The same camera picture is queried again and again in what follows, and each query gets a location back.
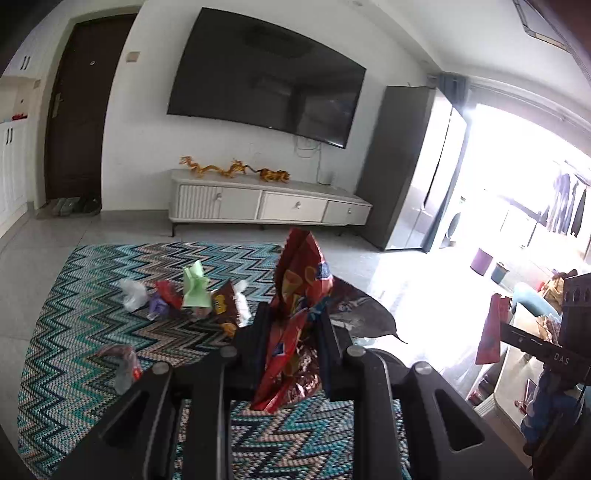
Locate white floor cupboard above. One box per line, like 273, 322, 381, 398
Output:
0, 117, 29, 232

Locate grey trash bin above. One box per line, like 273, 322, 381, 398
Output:
365, 347, 414, 370

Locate brown snack bag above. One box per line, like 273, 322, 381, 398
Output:
210, 279, 241, 337

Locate white crumpled plastic bag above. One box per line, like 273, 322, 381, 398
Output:
119, 278, 149, 312

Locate red paper bag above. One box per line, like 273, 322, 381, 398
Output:
475, 293, 512, 365

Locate white television cabinet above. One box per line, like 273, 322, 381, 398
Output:
168, 168, 374, 237

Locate clear red plastic wrapper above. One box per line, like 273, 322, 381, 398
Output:
95, 344, 144, 395

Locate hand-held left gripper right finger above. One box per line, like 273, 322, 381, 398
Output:
318, 313, 532, 480

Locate white wrapper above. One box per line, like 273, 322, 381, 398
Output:
233, 279, 252, 324

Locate television cables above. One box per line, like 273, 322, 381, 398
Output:
295, 136, 324, 181

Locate small red wrapper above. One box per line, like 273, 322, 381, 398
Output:
154, 281, 184, 311

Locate grey refrigerator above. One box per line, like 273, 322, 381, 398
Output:
355, 85, 468, 252

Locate hanging dark clothes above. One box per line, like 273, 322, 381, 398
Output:
545, 171, 587, 238

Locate dark brown door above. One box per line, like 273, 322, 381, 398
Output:
45, 13, 138, 202

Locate long golden dragon figurine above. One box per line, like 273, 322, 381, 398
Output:
179, 156, 232, 178

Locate red foil snack bag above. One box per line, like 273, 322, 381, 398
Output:
250, 227, 408, 412

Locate white wall cupboard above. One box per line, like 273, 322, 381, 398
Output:
0, 39, 47, 79

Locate teal stool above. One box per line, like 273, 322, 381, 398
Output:
512, 281, 561, 324

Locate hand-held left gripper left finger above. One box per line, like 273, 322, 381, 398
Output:
55, 302, 274, 480

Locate zigzag patterned rug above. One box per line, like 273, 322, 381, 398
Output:
17, 242, 411, 480

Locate black wall television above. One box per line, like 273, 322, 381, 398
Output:
166, 7, 367, 149

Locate person's right hand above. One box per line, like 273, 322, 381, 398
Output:
522, 369, 585, 444

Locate purple bin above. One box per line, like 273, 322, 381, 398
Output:
470, 248, 495, 275

